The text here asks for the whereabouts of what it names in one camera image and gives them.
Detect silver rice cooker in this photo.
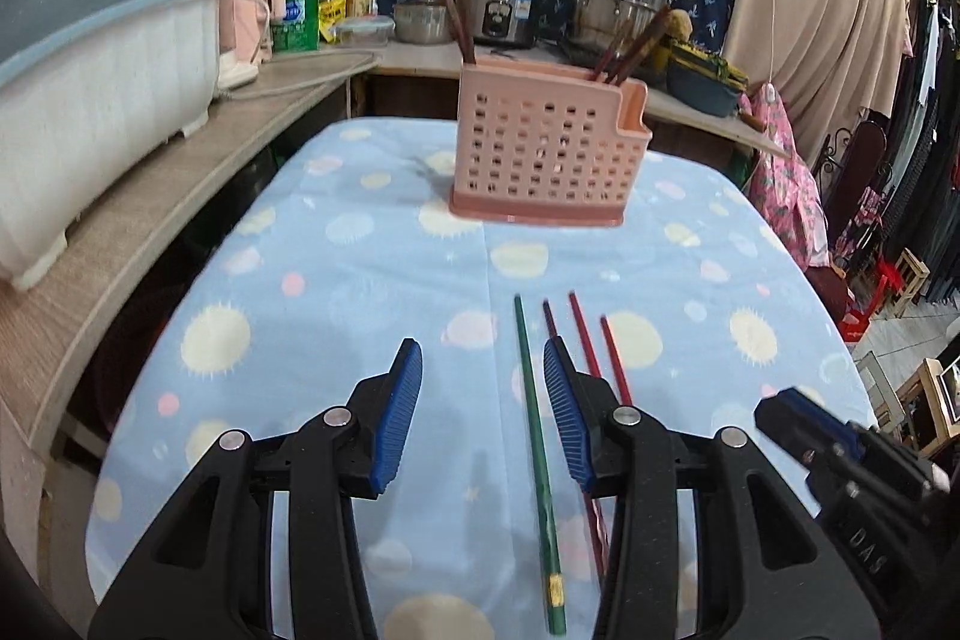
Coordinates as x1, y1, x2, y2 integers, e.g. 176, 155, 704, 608
463, 0, 542, 50

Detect pink floral cloth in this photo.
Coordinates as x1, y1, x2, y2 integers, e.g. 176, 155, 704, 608
737, 83, 832, 272

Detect dark brown chopstick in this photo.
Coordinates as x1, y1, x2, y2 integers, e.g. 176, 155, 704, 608
606, 6, 674, 86
589, 17, 635, 83
613, 36, 655, 85

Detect grey wooden shelf board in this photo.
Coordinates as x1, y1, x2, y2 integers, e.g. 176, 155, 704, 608
0, 47, 380, 461

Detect hanging dark clothes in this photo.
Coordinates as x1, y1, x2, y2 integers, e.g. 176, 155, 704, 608
874, 0, 960, 315

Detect pink electric kettle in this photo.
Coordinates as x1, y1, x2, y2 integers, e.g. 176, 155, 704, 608
216, 0, 290, 91

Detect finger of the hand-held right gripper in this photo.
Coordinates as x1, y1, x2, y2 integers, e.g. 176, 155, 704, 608
753, 387, 871, 472

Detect green detergent bottle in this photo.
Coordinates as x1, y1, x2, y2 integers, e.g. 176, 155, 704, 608
268, 0, 322, 56

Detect dark metal chair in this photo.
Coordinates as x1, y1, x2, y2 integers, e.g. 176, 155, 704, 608
823, 119, 890, 229

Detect white dish drainer grey lid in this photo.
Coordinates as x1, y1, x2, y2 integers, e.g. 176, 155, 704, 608
0, 0, 230, 294

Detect maroon chopstick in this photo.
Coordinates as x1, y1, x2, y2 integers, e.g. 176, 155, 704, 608
541, 300, 608, 587

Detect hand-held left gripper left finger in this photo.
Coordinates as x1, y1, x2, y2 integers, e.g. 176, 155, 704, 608
88, 338, 423, 640

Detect red plastic stool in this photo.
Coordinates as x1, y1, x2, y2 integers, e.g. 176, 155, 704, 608
838, 260, 910, 342

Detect blue polka-dot tablecloth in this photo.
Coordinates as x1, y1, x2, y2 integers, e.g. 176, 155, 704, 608
84, 115, 880, 640

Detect blue basin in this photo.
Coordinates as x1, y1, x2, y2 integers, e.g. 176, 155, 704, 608
666, 42, 751, 118

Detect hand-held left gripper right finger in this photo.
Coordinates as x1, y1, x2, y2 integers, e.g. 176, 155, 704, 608
541, 338, 880, 640

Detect small steel pot with lid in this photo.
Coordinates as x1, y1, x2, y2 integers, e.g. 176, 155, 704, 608
392, 0, 456, 46

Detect pink perforated utensil holder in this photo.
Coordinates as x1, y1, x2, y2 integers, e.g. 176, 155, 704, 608
448, 56, 652, 229

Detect wooden back counter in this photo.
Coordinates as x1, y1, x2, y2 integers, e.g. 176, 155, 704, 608
366, 36, 794, 163

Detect clear food container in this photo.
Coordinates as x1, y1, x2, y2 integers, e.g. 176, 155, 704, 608
332, 15, 396, 49

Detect dark red speckled chopstick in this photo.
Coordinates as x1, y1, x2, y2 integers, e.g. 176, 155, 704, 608
439, 0, 467, 64

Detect wooden frame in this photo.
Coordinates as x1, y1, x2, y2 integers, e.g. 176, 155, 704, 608
895, 356, 960, 457

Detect yellow packet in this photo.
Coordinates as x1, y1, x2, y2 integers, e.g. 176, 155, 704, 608
318, 0, 351, 46

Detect small wooden stool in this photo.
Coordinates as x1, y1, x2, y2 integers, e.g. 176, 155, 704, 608
894, 248, 932, 313

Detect green chopstick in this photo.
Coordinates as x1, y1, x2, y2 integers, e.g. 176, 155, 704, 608
513, 293, 569, 635

